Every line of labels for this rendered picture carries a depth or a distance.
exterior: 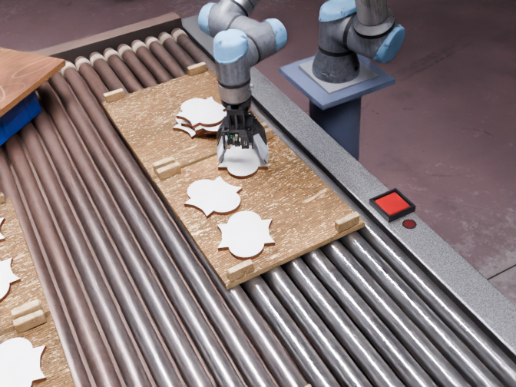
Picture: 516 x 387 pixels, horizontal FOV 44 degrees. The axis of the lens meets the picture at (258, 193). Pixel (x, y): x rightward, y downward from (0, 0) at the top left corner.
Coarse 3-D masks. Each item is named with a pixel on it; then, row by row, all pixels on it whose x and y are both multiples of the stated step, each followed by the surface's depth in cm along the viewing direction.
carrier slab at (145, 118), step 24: (144, 96) 190; (168, 96) 189; (192, 96) 188; (216, 96) 187; (120, 120) 181; (144, 120) 180; (168, 120) 179; (144, 144) 171; (168, 144) 170; (192, 144) 170; (216, 144) 169; (144, 168) 164
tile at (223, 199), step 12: (204, 180) 156; (216, 180) 156; (192, 192) 153; (204, 192) 153; (216, 192) 153; (228, 192) 152; (192, 204) 150; (204, 204) 149; (216, 204) 149; (228, 204) 149
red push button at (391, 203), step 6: (384, 198) 150; (390, 198) 150; (396, 198) 149; (378, 204) 148; (384, 204) 148; (390, 204) 148; (396, 204) 148; (402, 204) 148; (390, 210) 146; (396, 210) 146
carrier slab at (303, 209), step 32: (288, 160) 162; (160, 192) 157; (256, 192) 153; (288, 192) 153; (320, 192) 152; (192, 224) 146; (288, 224) 144; (320, 224) 144; (224, 256) 138; (288, 256) 137
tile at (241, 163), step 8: (232, 152) 164; (240, 152) 164; (248, 152) 164; (256, 152) 163; (224, 160) 162; (232, 160) 161; (240, 160) 161; (248, 160) 161; (256, 160) 161; (224, 168) 160; (232, 168) 159; (240, 168) 159; (248, 168) 159; (256, 168) 158; (264, 168) 159; (232, 176) 158; (240, 176) 157; (248, 176) 157
